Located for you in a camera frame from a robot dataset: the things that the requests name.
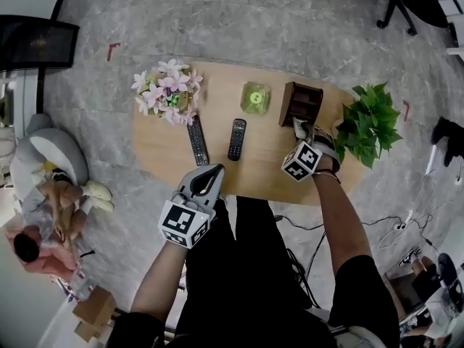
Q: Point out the long black remote control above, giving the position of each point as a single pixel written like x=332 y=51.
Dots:
x=197 y=141

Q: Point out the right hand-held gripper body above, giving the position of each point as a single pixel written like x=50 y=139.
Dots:
x=301 y=161

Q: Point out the cardboard box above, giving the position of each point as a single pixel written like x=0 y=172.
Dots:
x=94 y=310

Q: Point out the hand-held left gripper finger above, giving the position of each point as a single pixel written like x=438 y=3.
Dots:
x=214 y=190
x=188 y=185

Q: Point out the black television on stand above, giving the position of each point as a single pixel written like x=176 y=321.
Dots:
x=36 y=42

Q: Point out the brown wooden organizer box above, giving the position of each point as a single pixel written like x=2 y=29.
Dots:
x=286 y=103

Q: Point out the short black remote control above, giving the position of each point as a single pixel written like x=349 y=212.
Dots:
x=236 y=140

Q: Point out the green drink bottle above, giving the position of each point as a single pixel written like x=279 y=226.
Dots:
x=255 y=98

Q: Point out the green leafy potted plant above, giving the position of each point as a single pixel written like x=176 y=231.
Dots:
x=369 y=125

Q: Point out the pink flowers in pot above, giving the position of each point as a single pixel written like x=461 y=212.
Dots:
x=166 y=89

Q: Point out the person's right forearm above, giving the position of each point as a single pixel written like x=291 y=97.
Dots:
x=340 y=223

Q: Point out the white power strip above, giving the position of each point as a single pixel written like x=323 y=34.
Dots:
x=400 y=225

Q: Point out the person's right hand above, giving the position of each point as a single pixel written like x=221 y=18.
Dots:
x=323 y=139

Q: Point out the person's left forearm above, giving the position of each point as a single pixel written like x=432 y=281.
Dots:
x=159 y=281

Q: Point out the black office chair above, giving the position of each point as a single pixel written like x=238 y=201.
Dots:
x=427 y=6

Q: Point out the white remote control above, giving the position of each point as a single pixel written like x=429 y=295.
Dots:
x=298 y=125

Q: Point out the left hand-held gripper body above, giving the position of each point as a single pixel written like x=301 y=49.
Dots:
x=183 y=223

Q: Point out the person's black clothing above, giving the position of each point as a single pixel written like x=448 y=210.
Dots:
x=253 y=267

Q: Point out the oval wooden coffee table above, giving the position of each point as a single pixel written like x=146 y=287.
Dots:
x=261 y=180

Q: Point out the white grey bean bag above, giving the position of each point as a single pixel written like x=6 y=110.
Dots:
x=58 y=151

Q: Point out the pink bean bag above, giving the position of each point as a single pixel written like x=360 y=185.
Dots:
x=54 y=263

